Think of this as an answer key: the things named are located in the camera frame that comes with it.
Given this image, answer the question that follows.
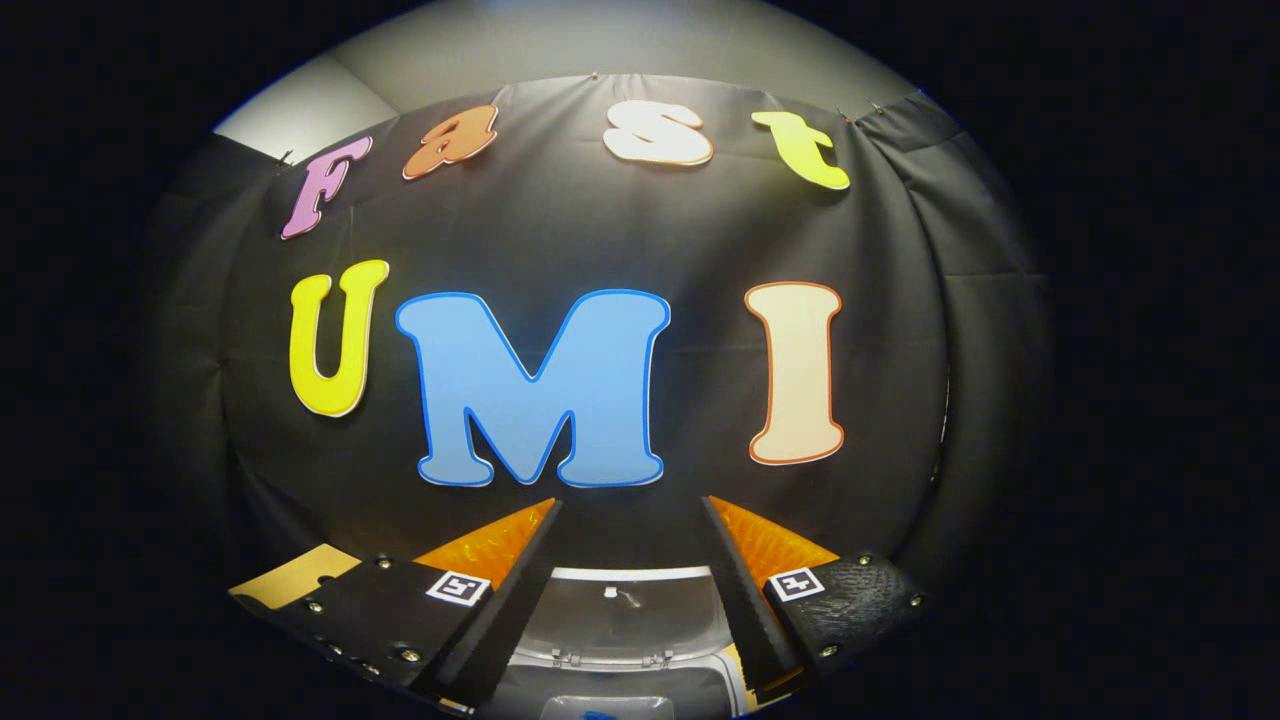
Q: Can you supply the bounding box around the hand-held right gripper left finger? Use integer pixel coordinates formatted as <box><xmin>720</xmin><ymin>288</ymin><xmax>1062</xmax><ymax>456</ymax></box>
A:
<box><xmin>270</xmin><ymin>497</ymin><xmax>564</xmax><ymax>713</ymax></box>

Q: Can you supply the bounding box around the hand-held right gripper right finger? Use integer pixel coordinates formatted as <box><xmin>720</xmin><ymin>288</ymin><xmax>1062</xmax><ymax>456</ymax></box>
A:
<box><xmin>700</xmin><ymin>495</ymin><xmax>929</xmax><ymax>701</ymax></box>

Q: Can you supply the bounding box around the white desktop garbage bin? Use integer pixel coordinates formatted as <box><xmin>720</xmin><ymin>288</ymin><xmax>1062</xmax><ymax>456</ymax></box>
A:
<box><xmin>490</xmin><ymin>565</ymin><xmax>746</xmax><ymax>720</ymax></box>

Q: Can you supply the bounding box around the black backdrop cloth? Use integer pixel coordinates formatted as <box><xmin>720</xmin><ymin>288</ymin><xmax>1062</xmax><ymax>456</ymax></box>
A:
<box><xmin>130</xmin><ymin>75</ymin><xmax>1051</xmax><ymax>601</ymax></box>

